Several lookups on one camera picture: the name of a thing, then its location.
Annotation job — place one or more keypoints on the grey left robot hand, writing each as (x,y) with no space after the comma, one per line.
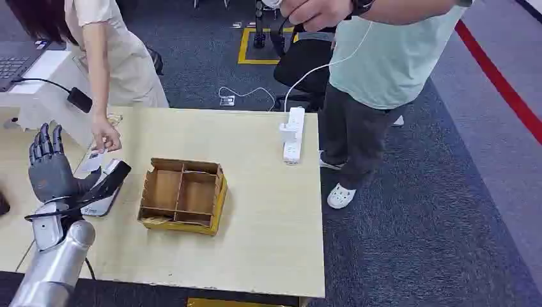
(48,171)

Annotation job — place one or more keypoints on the white card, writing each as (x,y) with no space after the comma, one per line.
(93,160)

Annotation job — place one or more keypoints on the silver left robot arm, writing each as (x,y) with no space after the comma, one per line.
(55,262)

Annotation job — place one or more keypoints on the card reader device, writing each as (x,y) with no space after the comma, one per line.
(105,188)

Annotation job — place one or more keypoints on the black power adapter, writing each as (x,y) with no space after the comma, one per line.
(79,99)

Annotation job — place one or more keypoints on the white side desk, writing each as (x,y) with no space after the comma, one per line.
(42,91)

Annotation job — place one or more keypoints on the black laptop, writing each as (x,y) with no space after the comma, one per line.
(15,63)

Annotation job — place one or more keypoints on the person in beige top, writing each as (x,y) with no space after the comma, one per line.
(110,55)

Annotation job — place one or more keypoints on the wooden divided card box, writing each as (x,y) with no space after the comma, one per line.
(183,195)

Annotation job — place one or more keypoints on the floor socket plate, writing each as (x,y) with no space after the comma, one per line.
(227,101)

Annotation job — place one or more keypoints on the white power strip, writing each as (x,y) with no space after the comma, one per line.
(292,134)

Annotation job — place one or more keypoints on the black stand base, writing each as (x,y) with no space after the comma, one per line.
(259,25)

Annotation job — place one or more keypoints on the black office chair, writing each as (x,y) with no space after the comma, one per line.
(302,67)

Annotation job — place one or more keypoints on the person in pale green shirt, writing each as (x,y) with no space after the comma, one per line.
(381,76)

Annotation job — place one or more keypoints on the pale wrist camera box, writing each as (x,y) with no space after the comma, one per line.
(47,226)

